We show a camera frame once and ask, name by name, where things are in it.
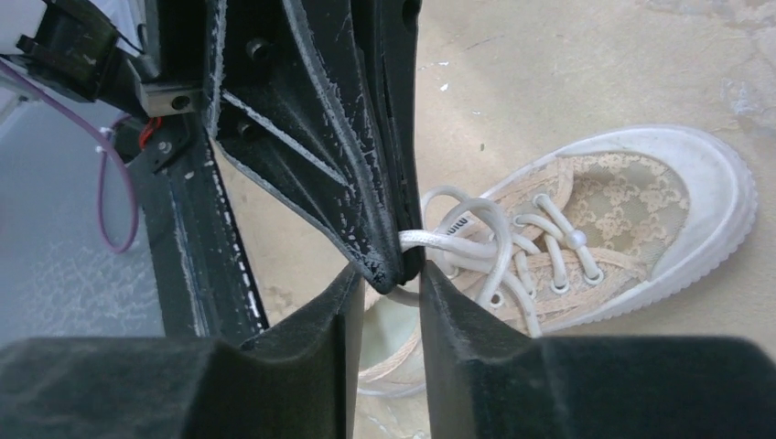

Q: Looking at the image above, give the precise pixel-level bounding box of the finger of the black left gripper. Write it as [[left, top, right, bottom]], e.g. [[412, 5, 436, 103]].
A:
[[206, 1, 425, 294]]

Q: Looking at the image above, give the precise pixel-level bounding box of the beige canvas sneaker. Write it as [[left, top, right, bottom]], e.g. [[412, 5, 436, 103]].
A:
[[356, 123, 759, 400]]

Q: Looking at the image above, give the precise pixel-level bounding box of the white shoelace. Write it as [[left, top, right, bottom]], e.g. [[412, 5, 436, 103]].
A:
[[399, 186, 605, 337]]

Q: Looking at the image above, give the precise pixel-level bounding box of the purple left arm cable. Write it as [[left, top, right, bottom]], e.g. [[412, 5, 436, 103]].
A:
[[0, 60, 142, 256]]

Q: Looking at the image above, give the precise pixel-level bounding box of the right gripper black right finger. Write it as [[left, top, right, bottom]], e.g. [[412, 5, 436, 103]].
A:
[[420, 263, 775, 438]]

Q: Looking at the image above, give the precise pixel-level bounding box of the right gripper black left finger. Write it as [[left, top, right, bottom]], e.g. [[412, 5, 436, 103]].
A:
[[1, 266, 364, 438]]

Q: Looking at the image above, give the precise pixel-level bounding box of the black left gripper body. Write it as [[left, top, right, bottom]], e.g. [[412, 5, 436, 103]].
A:
[[132, 0, 208, 117]]

